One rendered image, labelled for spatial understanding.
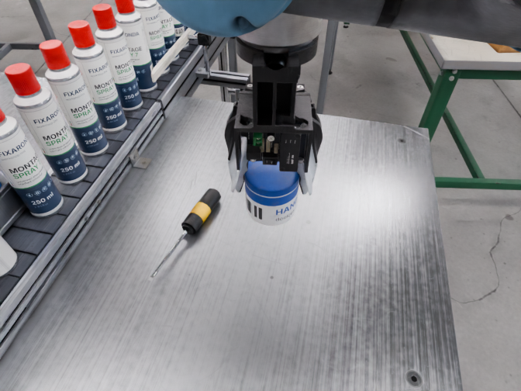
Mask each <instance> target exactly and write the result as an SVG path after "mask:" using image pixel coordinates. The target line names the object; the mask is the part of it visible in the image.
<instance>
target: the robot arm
mask: <svg viewBox="0 0 521 391"><path fill-rule="evenodd" d="M156 1H157V2H158V3H159V4H160V6H161V7H162V8H163V9H164V10H165V11H166V12H167V13H169V14H170V15H171V16H172V17H173V18H175V19H176V20H177V21H179V22H180V23H182V24H183V25H185V26H187V27H188V28H190V29H193V30H194V31H197V32H199V33H203V34H205V35H209V36H217V37H235V39H236V53H237V55H238V56H239V57H240V58H241V59H242V60H244V61H246V62H247V63H249V64H252V79H253V82H246V87H245V89H244V90H243V91H240V93H239V95H238V102H234V103H233V111H232V112H231V113H230V115H229V117H228V119H227V121H226V128H225V133H224V137H225V141H226V146H227V149H228V165H229V174H230V178H231V181H232V185H231V191H232V192H234V191H235V189H236V191H237V192H241V189H242V187H243V184H244V180H245V179H244V174H245V173H246V172H247V169H248V163H249V161H251V162H255V161H263V164H265V165H277V163H278V161H279V171H297V172H298V174H299V175H300V178H299V185H300V188H301V190H302V194H304V195H305V194H306V193H307V192H309V195H311V194H312V183H313V181H314V178H315V174H316V168H317V164H318V160H317V157H318V153H319V148H320V146H321V143H322V141H323V131H322V124H321V122H320V119H319V117H318V115H317V113H316V104H314V103H313V104H311V102H312V97H311V95H310V92H307V91H306V90H305V84H297V83H298V80H299V78H300V73H301V65H302V64H305V63H307V62H309V61H310V60H311V59H313V58H314V56H315V55H316V52H317V46H318V39H319V33H320V31H321V28H322V21H323V19H328V20H333V21H339V22H348V23H354V24H360V25H365V26H380V27H386V28H388V29H400V30H405V31H410V32H416V33H425V34H431V35H436V36H446V37H451V38H457V39H462V40H472V41H477V42H482V43H492V44H498V45H503V46H508V47H511V48H512V49H514V50H517V51H519V52H521V0H156Z"/></svg>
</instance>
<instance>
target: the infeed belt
mask: <svg viewBox="0 0 521 391"><path fill-rule="evenodd" d="M142 100H143V107H142V108H141V109H139V110H137V111H135V112H124V114H125V117H126V121H127V127H126V128H125V129H124V130H122V131H120V132H118V133H106V132H104V133H105V136H106V138H107V141H108V142H109V149H108V151H107V152H106V153H104V154H103V155H101V156H98V157H85V156H84V155H83V154H82V153H81V150H80V148H79V146H78V145H77V148H78V150H79V152H80V154H81V156H82V158H83V160H84V162H85V165H86V167H87V168H88V176H87V178H86V179H85V180H84V181H82V182H80V183H78V184H76V185H62V184H61V183H59V181H58V180H57V177H56V175H55V174H54V173H52V174H51V176H50V177H51V179H52V180H53V183H54V184H55V186H56V187H57V189H58V191H59V192H60V194H61V195H62V197H63V198H64V206H63V208H62V209H61V211H59V212H58V213H57V214H55V215H53V216H50V217H47V218H36V217H34V216H33V215H32V214H31V212H30V211H29V210H28V208H26V209H25V210H24V211H23V213H22V214H21V215H20V216H19V217H18V218H17V220H16V221H15V222H14V223H13V224H12V225H11V226H10V228H8V229H7V231H6V232H5V233H4V234H3V235H2V238H3V239H4V240H5V241H6V242H7V243H8V245H9V246H10V247H11V248H12V249H13V250H14V251H15V252H16V253H17V255H18V257H19V260H18V264H17V266H16V267H15V268H14V269H13V271H12V272H10V273H9V274H8V275H7V276H5V277H4V278H1V279H0V306H1V305H2V304H3V302H4V301H5V299H6V298H7V297H8V295H9V294H10V292H11V291H12V290H13V289H14V288H15V286H16V285H17V284H18V282H19V281H20V279H21V278H22V277H23V276H24V275H25V273H26V272H27V270H28V269H29V267H30V266H31V265H32V264H33V262H34V261H35V260H36V259H37V257H38V256H39V255H40V253H41V252H42V250H43V249H44V248H45V247H46V246H47V244H48V243H49V242H50V240H51V239H52V237H53V236H54V234H55V233H56V232H57V231H58V230H59V228H60V227H61V226H62V224H63V223H64V221H65V220H66V219H67V218H68V217H69V215H70V214H71V212H72V211H73V210H74V208H75V207H76V206H77V204H78V203H79V202H80V201H81V199H82V198H83V197H84V195H85V194H86V192H87V191H88V190H89V189H90V188H91V186H92V185H93V184H94V182H95V181H96V179H97V178H98V177H99V175H100V174H101V173H102V172H103V170H104V169H105V168H106V166H107V165H108V164H109V162H110V161H111V160H112V159H113V157H114V156H115V155H116V153H117V152H118V150H119V149H120V147H121V146H122V145H123V144H124V143H125V142H126V140H127V139H128V137H129V136H130V134H131V133H132V132H133V131H134V130H135V128H136V127H137V126H138V124H139V123H140V121H141V120H142V119H143V117H144V116H145V115H146V114H147V112H148V111H149V110H150V108H151V107H152V106H153V104H154V103H155V102H156V100H155V99H144V98H142Z"/></svg>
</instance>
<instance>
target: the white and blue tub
mask: <svg viewBox="0 0 521 391"><path fill-rule="evenodd" d="M299 178H300V175H299V174H298V172H297V171H279V161H278V163H277V165H265V164H263V161H255V162H251V161H249V163H248V169H247V172H246V173H245V174H244V179H245V193H246V207H247V213H248V214H249V216H250V217H251V218H252V219H253V220H254V221H256V222H258V223H260V224H263V225H267V226H277V225H280V224H283V223H286V222H287V221H289V220H290V219H291V218H292V217H293V216H294V214H295V209H296V203H297V196H298V184H299Z"/></svg>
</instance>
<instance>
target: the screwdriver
mask: <svg viewBox="0 0 521 391"><path fill-rule="evenodd" d="M220 199H221V195H220V193H219V191H218V190H216V189H208V190H207V191H206V192H205V194H204V195H203V197H201V198H200V200H199V201H198V202H197V203H196V205H195V206H194V207H193V209H192V210H191V212H190V213H189V214H188V215H187V217H186V218H185V220H184V221H183V222H182V224H181V226H182V229H183V231H184V233H183V234H182V235H181V236H180V237H179V239H178V240H177V242H176V243H175V244H174V246H173V247H172V249H170V251H169V252H168V253H167V255H166V256H165V258H164V259H163V261H162V262H161V263H160V264H159V265H158V266H157V268H156V269H155V271H154V272H153V274H152V275H151V276H150V277H149V279H148V280H149V281H151V282H152V280H153V279H154V277H155V276H156V275H157V273H158V272H159V271H160V270H161V268H162V267H163V265H164V264H165V262H166V261H167V260H168V258H169V257H170V256H171V255H172V253H173V252H174V250H175V249H176V248H177V246H178V245H179V244H180V243H181V241H182V240H183V238H184V237H185V235H186V234H196V232H197V231H198V229H199V228H200V226H201V225H202V224H203V223H204V222H205V220H206V219H207V217H208V216H209V214H210V213H211V212H212V210H213V209H214V207H215V206H216V204H217V203H218V201H219V200H220Z"/></svg>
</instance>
